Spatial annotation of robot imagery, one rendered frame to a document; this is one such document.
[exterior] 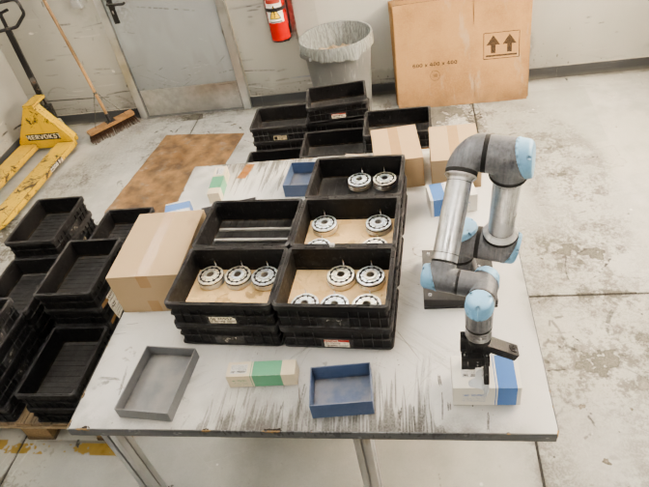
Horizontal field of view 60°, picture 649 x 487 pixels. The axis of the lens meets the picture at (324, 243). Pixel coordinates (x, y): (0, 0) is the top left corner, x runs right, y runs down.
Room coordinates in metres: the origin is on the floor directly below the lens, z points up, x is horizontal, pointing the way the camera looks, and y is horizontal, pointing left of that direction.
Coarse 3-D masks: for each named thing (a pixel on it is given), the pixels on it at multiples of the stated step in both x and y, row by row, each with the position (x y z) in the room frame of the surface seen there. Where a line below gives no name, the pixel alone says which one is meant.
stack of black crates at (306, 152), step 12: (312, 132) 3.24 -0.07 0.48; (324, 132) 3.22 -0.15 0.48; (336, 132) 3.20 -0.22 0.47; (348, 132) 3.18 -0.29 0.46; (360, 132) 3.16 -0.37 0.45; (312, 144) 3.24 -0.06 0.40; (324, 144) 3.22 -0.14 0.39; (336, 144) 3.20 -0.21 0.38; (348, 144) 3.18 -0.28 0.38; (360, 144) 3.15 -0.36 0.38; (300, 156) 2.99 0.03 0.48; (312, 156) 2.96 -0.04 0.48; (324, 156) 2.93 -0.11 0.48
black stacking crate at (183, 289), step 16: (192, 256) 1.71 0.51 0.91; (208, 256) 1.72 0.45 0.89; (224, 256) 1.70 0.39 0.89; (240, 256) 1.68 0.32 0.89; (256, 256) 1.66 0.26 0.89; (272, 256) 1.64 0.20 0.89; (192, 272) 1.67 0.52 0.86; (176, 288) 1.55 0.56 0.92; (176, 320) 1.48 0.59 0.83; (192, 320) 1.45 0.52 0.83; (208, 320) 1.42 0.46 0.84; (240, 320) 1.40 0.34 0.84; (256, 320) 1.37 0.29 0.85; (272, 320) 1.36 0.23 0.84
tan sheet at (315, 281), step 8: (296, 272) 1.59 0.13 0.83; (304, 272) 1.58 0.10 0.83; (312, 272) 1.57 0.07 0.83; (320, 272) 1.56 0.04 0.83; (384, 272) 1.49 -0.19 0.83; (296, 280) 1.55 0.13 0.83; (304, 280) 1.54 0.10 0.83; (312, 280) 1.53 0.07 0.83; (320, 280) 1.52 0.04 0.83; (296, 288) 1.51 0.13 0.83; (312, 288) 1.49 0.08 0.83; (320, 288) 1.48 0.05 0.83; (328, 288) 1.47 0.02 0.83; (352, 288) 1.45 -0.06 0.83; (384, 288) 1.41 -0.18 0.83; (320, 296) 1.44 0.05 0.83; (352, 296) 1.41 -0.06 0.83; (384, 296) 1.38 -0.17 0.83
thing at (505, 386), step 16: (480, 368) 1.02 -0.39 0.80; (496, 368) 1.01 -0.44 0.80; (512, 368) 1.00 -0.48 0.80; (464, 384) 0.98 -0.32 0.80; (496, 384) 0.96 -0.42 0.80; (512, 384) 0.95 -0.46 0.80; (464, 400) 0.97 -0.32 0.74; (480, 400) 0.96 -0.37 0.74; (496, 400) 0.94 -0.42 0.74; (512, 400) 0.93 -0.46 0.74
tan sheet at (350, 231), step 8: (344, 224) 1.82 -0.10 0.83; (352, 224) 1.81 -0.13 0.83; (360, 224) 1.79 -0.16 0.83; (392, 224) 1.75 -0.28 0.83; (312, 232) 1.81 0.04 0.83; (336, 232) 1.78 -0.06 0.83; (344, 232) 1.77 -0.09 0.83; (352, 232) 1.76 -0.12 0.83; (360, 232) 1.75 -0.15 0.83; (392, 232) 1.71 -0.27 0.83; (312, 240) 1.76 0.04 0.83; (328, 240) 1.74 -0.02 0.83; (336, 240) 1.73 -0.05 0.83; (344, 240) 1.72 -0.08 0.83; (352, 240) 1.71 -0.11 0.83; (360, 240) 1.70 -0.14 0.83
